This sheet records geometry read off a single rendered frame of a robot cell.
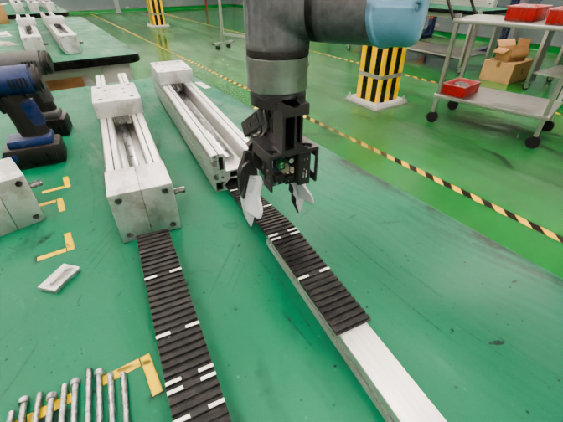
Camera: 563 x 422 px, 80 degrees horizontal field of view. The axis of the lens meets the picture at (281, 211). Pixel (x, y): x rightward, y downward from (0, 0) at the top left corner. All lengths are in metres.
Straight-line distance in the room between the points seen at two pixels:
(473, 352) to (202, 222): 0.46
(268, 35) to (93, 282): 0.42
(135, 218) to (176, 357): 0.27
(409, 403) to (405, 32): 0.36
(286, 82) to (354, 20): 0.10
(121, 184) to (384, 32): 0.45
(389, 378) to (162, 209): 0.43
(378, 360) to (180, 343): 0.22
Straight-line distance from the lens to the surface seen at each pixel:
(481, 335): 0.52
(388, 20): 0.36
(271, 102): 0.42
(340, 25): 0.37
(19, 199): 0.74
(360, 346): 0.42
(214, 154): 0.68
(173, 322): 0.44
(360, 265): 0.55
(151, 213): 0.61
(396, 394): 0.40
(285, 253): 0.51
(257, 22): 0.40
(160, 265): 0.52
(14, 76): 0.94
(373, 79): 3.84
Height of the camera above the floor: 1.16
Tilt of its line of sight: 35 degrees down
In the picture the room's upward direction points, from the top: straight up
